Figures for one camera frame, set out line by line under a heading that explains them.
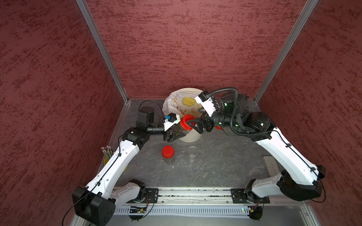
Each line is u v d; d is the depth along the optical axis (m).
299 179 0.39
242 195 0.74
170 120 0.56
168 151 0.79
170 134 0.62
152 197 0.70
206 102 0.48
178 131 0.65
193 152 0.92
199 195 0.76
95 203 0.36
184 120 0.58
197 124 0.49
